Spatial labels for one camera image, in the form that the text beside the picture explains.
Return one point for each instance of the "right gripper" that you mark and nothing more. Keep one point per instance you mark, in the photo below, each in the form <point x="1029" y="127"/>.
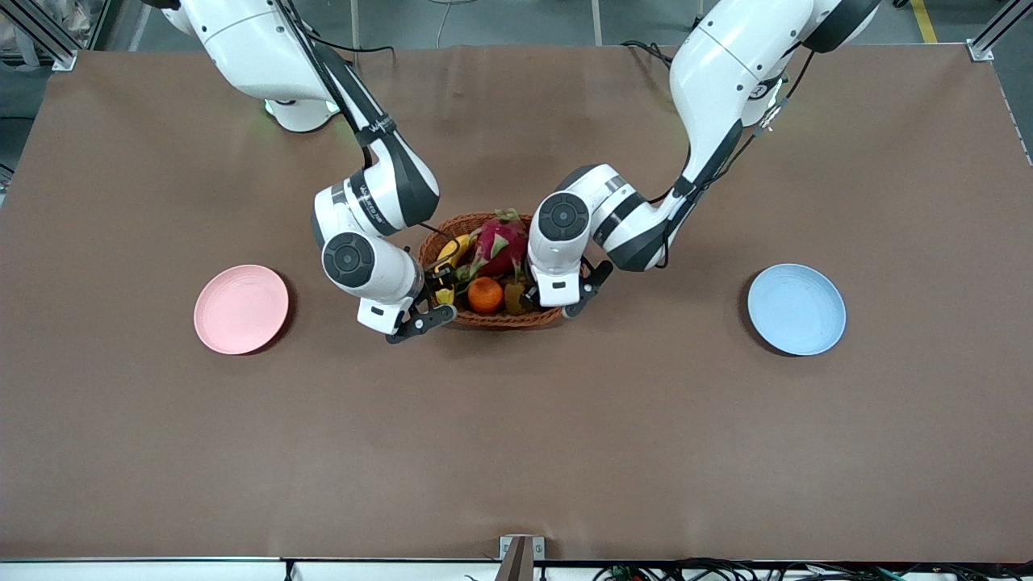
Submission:
<point x="437" y="282"/>

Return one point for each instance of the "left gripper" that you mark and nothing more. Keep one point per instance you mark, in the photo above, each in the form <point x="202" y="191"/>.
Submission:
<point x="526" y="300"/>

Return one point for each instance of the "yellow banana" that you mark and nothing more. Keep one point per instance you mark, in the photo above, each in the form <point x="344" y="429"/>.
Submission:
<point x="453" y="250"/>

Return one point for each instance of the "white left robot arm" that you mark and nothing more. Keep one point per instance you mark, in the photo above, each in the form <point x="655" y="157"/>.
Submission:
<point x="726" y="73"/>

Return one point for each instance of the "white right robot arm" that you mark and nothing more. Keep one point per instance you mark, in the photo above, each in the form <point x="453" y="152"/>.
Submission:
<point x="242" y="48"/>

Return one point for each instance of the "brown kiwi fruit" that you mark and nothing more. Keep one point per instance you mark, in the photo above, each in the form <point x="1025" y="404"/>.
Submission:
<point x="515" y="298"/>

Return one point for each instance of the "orange tangerine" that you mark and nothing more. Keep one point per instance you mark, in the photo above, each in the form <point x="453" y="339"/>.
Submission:
<point x="485" y="295"/>

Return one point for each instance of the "brown wicker basket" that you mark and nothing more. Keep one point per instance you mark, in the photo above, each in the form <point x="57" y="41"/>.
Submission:
<point x="484" y="321"/>

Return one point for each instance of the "pink dragon fruit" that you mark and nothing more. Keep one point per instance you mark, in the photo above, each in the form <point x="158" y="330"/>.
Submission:
<point x="500" y="242"/>

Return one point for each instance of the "brown table cover sheet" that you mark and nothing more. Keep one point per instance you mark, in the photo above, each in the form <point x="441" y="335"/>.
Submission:
<point x="516" y="444"/>

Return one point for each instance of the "pink plate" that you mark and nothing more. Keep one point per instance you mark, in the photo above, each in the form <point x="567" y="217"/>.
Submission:
<point x="240" y="309"/>

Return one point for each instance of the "light blue plate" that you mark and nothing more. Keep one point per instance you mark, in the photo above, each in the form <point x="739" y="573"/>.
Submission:
<point x="796" y="309"/>

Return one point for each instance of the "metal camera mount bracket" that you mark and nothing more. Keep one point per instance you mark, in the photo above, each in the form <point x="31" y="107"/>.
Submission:
<point x="516" y="557"/>

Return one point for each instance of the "grey metal post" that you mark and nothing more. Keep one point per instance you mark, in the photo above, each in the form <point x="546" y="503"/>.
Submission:
<point x="355" y="20"/>
<point x="595" y="20"/>

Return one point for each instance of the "aluminium frame profile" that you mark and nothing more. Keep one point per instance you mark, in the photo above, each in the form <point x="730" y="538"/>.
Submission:
<point x="989" y="40"/>
<point x="56" y="55"/>

